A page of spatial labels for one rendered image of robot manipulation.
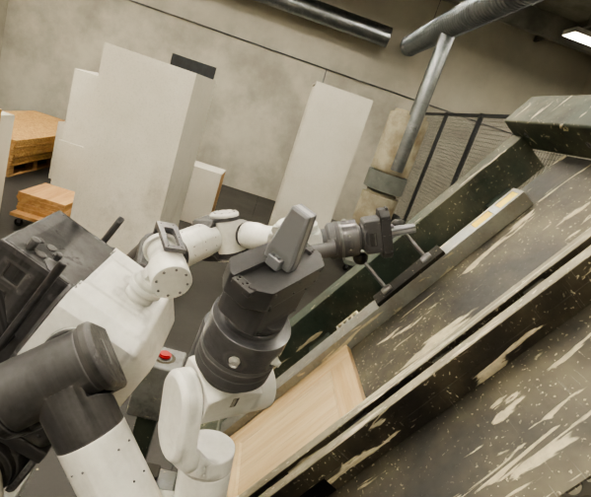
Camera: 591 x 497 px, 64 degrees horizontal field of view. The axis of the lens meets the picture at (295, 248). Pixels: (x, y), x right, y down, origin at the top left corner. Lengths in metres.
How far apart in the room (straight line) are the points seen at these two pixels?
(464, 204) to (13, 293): 1.10
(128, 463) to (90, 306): 0.24
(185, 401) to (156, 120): 2.93
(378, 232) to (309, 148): 3.70
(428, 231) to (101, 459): 1.02
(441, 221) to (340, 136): 3.48
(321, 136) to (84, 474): 4.32
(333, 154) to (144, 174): 2.08
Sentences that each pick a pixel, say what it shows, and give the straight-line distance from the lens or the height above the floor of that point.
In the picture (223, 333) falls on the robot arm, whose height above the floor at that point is 1.50.
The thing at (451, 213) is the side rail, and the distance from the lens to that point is 1.40.
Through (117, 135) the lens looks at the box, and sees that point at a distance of 3.46.
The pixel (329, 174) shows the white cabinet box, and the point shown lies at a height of 1.25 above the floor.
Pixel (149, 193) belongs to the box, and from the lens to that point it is 3.45.
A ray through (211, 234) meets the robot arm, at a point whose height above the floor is 1.38.
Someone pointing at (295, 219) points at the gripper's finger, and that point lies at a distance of 0.43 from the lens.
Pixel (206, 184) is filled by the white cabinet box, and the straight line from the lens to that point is 6.10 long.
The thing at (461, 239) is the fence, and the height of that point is 1.57.
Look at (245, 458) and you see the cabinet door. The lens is 1.21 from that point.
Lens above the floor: 1.72
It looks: 15 degrees down
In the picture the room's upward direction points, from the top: 19 degrees clockwise
